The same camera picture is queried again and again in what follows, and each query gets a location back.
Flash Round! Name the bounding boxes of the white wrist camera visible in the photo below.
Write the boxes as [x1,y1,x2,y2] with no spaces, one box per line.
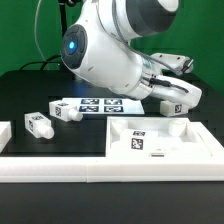
[152,53,194,75]

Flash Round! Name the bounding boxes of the white U-shaped fence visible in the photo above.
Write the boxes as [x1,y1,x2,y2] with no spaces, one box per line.
[0,122,224,183]

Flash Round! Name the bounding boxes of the black cables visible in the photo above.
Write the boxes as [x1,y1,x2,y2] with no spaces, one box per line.
[19,53,64,72]

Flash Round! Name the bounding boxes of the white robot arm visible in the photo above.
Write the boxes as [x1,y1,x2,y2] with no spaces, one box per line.
[61,0,202,108]

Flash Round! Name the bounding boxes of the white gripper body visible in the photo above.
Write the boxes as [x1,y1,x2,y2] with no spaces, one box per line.
[149,75,202,108]

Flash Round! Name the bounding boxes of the white sheet with markers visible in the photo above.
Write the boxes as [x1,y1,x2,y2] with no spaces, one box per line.
[62,98,144,114]

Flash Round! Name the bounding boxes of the white square tabletop part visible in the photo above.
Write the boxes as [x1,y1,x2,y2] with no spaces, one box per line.
[106,117,224,160]

